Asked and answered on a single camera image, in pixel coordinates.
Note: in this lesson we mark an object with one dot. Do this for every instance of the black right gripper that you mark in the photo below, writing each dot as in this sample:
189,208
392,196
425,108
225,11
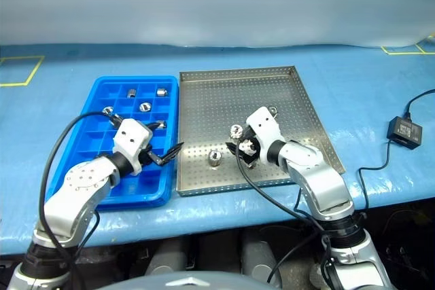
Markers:
257,154

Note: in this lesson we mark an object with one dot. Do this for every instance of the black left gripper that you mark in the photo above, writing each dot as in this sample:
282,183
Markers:
145,158

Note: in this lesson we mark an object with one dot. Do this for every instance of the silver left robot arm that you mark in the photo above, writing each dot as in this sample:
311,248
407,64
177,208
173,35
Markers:
81,181

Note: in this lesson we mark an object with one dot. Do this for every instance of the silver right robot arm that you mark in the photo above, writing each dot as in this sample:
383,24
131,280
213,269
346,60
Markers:
319,174

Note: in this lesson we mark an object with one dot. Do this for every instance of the blue compartment tray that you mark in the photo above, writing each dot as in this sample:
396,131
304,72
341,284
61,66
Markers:
98,140

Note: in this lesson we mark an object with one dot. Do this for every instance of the perforated metal tray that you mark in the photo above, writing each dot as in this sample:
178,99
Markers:
238,100

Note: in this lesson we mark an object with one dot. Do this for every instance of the grey rounded cylinder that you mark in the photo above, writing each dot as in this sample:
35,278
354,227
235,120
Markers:
166,256
260,256

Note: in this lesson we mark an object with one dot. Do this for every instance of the grey robot torso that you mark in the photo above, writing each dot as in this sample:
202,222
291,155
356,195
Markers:
190,283

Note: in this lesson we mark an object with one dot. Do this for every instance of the black power adapter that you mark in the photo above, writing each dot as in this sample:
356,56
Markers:
404,132

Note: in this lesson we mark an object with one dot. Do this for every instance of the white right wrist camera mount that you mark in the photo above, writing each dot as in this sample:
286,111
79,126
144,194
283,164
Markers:
263,127

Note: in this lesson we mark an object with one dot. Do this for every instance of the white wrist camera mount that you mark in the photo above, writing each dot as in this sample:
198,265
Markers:
130,140
263,127

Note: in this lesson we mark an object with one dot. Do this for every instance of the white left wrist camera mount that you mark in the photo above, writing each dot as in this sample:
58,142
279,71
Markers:
130,140

